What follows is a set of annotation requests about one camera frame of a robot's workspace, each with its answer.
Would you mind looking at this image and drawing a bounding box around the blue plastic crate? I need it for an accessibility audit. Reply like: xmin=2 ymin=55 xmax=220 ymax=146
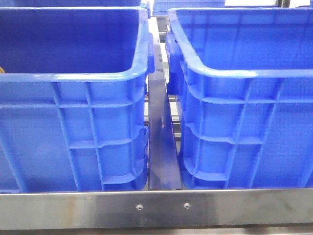
xmin=0 ymin=7 xmax=154 ymax=193
xmin=168 ymin=8 xmax=313 ymax=189

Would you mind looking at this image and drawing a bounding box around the rail screw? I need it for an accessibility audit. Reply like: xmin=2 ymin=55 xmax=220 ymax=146
xmin=183 ymin=203 xmax=191 ymax=210
xmin=136 ymin=204 xmax=144 ymax=211

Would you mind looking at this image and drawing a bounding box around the stainless steel front rail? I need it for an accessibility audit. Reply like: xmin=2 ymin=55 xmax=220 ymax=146
xmin=0 ymin=188 xmax=313 ymax=230

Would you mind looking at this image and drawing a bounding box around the left rail screw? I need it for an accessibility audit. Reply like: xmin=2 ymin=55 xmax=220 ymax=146
xmin=136 ymin=204 xmax=144 ymax=211

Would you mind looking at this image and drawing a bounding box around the blue crate rear right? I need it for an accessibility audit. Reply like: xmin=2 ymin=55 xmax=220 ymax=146
xmin=153 ymin=0 xmax=225 ymax=16

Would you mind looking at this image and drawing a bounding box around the blue plastic crate right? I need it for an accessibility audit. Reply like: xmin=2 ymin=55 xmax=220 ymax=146
xmin=168 ymin=8 xmax=313 ymax=189

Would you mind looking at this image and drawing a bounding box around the blue crate rear left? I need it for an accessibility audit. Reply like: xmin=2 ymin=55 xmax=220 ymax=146
xmin=0 ymin=0 xmax=151 ymax=18

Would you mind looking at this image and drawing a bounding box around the blue plastic crate left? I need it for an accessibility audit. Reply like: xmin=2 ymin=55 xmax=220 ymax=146
xmin=0 ymin=7 xmax=154 ymax=193

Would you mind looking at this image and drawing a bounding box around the right rail screw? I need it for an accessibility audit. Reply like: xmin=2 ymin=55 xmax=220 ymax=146
xmin=183 ymin=203 xmax=191 ymax=210

